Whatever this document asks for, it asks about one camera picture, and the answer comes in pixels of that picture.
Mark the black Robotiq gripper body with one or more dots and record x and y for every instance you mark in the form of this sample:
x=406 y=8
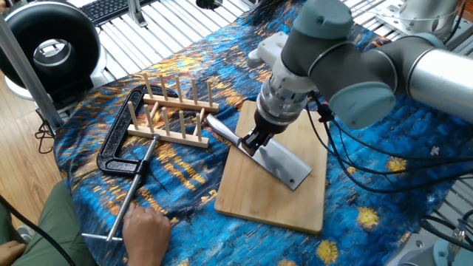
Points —
x=269 y=128

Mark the starry night print tablecloth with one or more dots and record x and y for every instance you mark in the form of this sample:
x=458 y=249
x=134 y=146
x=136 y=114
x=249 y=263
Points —
x=369 y=214

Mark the wooden peg dish rack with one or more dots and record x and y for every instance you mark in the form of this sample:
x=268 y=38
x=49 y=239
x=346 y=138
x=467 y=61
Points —
x=173 y=137

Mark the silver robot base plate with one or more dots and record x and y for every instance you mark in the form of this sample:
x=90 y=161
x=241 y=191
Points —
x=390 y=14

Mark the aluminium frame bracket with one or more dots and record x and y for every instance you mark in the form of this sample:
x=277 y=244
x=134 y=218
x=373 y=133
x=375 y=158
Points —
x=135 y=11

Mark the green trousers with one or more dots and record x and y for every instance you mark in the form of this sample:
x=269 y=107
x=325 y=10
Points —
x=63 y=221

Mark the person right hand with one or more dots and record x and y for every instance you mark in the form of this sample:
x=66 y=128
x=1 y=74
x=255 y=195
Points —
x=148 y=236

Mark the wooden cutting board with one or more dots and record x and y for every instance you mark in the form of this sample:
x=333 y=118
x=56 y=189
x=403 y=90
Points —
x=258 y=199

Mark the small black object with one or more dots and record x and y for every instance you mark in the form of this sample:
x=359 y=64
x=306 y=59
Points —
x=208 y=3

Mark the black C-clamp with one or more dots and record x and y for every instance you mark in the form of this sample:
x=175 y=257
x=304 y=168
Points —
x=118 y=168

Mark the steel cleaver knife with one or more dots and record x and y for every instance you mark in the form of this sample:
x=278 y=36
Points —
x=281 y=166

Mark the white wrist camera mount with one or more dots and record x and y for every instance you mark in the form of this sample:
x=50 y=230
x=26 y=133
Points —
x=269 y=48

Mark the grey shoe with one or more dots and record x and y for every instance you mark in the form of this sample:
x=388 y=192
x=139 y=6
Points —
x=25 y=233

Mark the light blue round base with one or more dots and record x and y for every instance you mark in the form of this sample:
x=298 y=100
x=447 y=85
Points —
x=458 y=255

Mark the aluminium frame post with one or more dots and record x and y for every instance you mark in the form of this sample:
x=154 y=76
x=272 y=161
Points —
x=29 y=77

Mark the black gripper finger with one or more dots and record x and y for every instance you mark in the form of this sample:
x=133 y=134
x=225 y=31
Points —
x=250 y=143
x=266 y=139

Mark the black keyboard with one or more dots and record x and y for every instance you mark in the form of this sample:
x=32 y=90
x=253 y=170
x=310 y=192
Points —
x=103 y=9

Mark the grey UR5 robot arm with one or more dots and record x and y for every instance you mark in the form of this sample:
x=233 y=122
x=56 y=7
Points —
x=332 y=66

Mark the person left hand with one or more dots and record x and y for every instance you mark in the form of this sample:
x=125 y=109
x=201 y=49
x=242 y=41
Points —
x=11 y=251

